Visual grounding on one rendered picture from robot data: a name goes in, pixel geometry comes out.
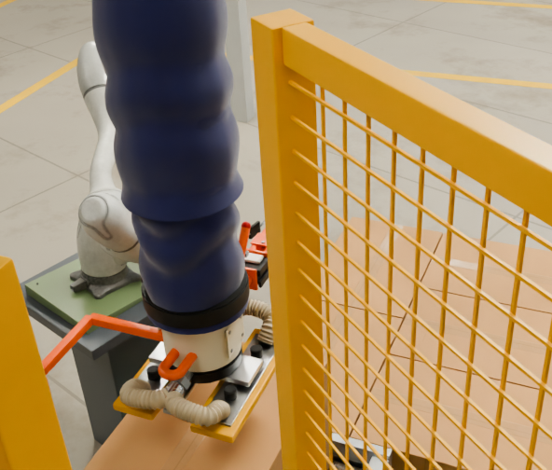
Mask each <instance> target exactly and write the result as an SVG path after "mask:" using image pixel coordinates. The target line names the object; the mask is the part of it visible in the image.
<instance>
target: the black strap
mask: <svg viewBox="0 0 552 470"><path fill-rule="evenodd" d="M141 282H142V286H141V291H142V297H143V302H144V306H145V310H146V312H147V314H148V315H149V316H150V317H151V318H152V319H154V320H155V321H157V322H158V323H161V324H163V325H166V326H170V327H174V328H181V329H197V328H204V327H208V326H212V325H217V324H220V323H223V322H225V321H226V320H228V319H229V318H231V317H232V316H234V315H236V314H237V313H238V312H239V311H240V310H241V309H242V308H243V307H244V306H245V304H246V302H247V300H248V298H249V293H250V288H249V278H248V273H247V271H246V269H244V275H243V279H242V281H241V285H240V287H239V288H238V289H237V290H236V291H235V292H234V293H232V294H231V295H230V296H229V297H228V298H227V299H225V300H224V301H223V302H220V303H218V304H216V305H214V306H212V307H211V308H209V309H206V310H203V311H193V312H175V311H167V310H165V309H162V308H161V307H159V306H157V305H156V304H154V303H153V302H152V301H151V299H150V297H149V295H148V294H147V292H146V289H145V286H144V283H143V280H142V278H141Z"/></svg>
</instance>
